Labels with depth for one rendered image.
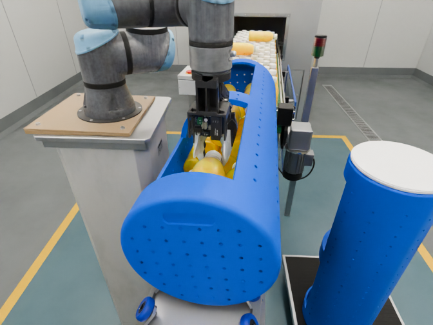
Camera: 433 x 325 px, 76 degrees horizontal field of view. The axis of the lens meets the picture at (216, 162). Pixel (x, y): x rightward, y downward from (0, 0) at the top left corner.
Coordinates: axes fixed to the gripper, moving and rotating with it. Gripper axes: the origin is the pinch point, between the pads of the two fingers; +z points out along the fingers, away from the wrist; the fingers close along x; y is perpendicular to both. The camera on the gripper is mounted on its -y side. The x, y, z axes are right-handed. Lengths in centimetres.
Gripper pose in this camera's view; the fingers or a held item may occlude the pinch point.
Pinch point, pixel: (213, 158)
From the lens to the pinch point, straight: 62.2
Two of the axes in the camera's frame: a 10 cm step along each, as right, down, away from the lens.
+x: 9.9, 0.9, -1.3
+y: -1.6, 5.4, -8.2
